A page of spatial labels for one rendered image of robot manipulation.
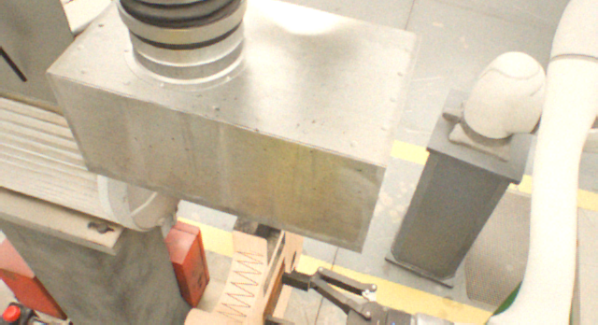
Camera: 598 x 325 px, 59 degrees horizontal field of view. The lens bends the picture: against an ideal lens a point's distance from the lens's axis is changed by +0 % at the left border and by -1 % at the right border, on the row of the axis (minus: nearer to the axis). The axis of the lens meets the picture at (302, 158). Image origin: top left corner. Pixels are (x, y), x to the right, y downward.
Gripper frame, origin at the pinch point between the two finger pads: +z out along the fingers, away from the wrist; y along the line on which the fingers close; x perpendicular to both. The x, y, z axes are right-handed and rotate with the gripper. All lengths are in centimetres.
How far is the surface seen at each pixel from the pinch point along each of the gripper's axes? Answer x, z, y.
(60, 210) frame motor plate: 5.0, 36.7, 1.0
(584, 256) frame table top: -14, -54, 34
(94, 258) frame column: -8.2, 34.1, 0.6
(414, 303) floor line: -107, -34, 61
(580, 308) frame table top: -15, -53, 23
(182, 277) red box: -53, 33, 21
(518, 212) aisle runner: -106, -70, 115
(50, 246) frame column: -7.6, 42.3, 0.0
